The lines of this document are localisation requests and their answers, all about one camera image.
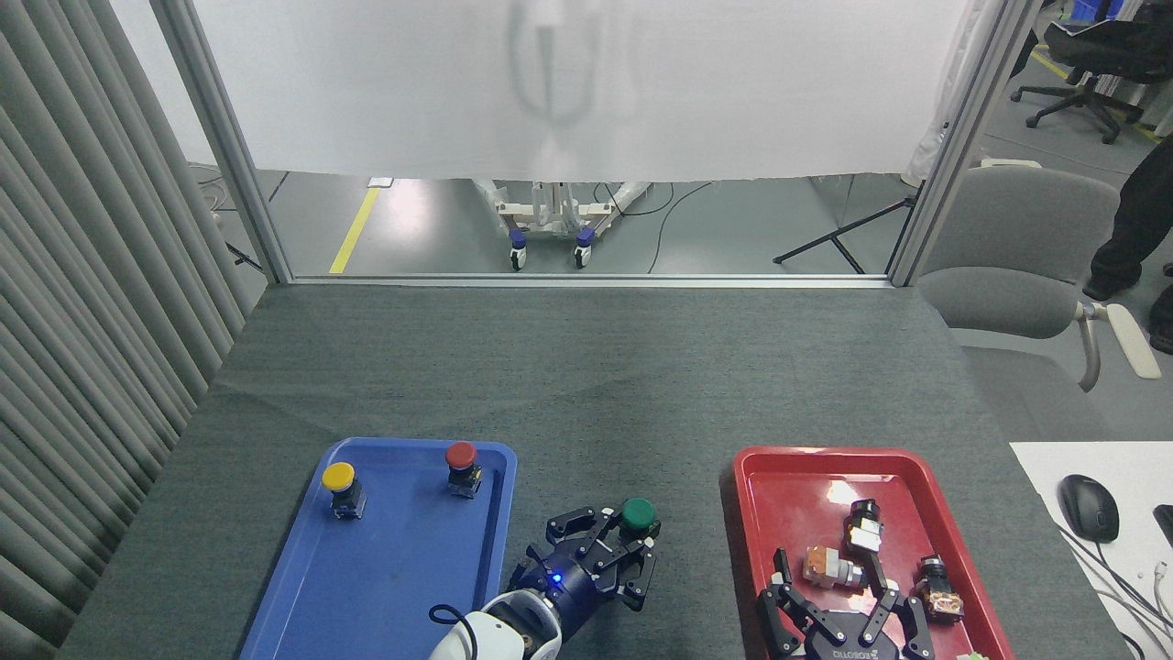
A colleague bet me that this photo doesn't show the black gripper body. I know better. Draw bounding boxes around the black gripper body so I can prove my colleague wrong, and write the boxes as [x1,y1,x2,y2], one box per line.
[810,610,909,660]
[508,547,607,640]

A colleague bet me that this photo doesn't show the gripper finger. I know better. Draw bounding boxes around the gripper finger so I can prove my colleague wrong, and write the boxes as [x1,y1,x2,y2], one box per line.
[861,552,937,660]
[758,548,845,657]
[595,535,661,611]
[546,506,625,552]

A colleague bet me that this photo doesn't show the green push button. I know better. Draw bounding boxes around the green push button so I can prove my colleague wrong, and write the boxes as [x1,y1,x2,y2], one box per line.
[619,498,662,543]

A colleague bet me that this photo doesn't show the red push button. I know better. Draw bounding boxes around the red push button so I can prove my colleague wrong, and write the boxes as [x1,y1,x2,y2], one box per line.
[444,442,484,501]

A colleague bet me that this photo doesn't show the yellow push button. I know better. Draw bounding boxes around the yellow push button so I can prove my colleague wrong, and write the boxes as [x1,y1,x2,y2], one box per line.
[321,462,367,521]

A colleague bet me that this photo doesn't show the red plastic tray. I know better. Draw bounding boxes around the red plastic tray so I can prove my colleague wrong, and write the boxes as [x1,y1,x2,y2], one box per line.
[731,446,1016,660]

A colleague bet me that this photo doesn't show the blue plastic tray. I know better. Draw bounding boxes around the blue plastic tray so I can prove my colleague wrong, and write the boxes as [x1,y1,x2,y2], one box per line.
[240,437,519,660]

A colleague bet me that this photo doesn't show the black computer mouse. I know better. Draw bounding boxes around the black computer mouse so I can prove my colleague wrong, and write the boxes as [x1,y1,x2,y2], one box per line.
[1058,474,1122,545]

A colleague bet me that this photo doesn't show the white side table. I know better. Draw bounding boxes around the white side table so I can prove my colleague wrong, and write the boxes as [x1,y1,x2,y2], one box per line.
[1008,441,1173,660]

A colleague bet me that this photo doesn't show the white stand on wheels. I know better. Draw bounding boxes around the white stand on wheels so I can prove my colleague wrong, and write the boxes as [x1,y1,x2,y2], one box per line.
[471,179,657,272]

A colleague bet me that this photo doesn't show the black tripod legs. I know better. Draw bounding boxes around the black tripod legs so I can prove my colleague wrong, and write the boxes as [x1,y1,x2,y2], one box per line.
[772,187,923,276]

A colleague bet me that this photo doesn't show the grey office chair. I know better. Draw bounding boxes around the grey office chair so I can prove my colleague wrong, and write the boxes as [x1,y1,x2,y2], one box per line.
[915,159,1164,394]

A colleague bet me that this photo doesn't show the person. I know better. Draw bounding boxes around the person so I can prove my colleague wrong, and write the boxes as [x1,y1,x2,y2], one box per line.
[1080,135,1173,356]

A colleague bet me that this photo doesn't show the white cloth screen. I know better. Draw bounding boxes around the white cloth screen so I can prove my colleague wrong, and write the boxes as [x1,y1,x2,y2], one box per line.
[188,0,986,182]

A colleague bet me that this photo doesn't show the grey pleated curtain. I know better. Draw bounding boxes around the grey pleated curtain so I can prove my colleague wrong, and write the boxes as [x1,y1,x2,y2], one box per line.
[0,0,250,660]

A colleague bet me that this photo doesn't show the black office chair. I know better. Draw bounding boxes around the black office chair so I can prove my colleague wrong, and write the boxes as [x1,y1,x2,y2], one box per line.
[1010,16,1173,146]

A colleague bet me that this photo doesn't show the black copper switch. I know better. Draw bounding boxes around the black copper switch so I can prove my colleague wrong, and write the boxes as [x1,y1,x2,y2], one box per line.
[915,555,966,624]

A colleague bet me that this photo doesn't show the grey orange switch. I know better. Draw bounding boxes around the grey orange switch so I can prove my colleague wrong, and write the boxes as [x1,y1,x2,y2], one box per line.
[804,546,868,590]

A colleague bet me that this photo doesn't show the black silver switch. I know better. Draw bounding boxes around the black silver switch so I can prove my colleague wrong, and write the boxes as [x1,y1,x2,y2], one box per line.
[843,500,884,556]

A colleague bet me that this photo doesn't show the grey desk cables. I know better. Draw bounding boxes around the grey desk cables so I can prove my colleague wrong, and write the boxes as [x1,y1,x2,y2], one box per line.
[1054,522,1173,660]

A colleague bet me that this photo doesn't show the silver frame rail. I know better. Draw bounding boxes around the silver frame rail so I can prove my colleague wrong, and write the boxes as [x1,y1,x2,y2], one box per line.
[288,273,895,291]

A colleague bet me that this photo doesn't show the black floor cable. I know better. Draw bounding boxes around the black floor cable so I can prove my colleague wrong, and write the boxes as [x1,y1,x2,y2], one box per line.
[594,180,718,275]

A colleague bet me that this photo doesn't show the silver frame post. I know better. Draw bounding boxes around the silver frame post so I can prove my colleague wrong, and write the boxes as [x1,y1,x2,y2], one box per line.
[886,0,1038,289]
[150,0,295,286]

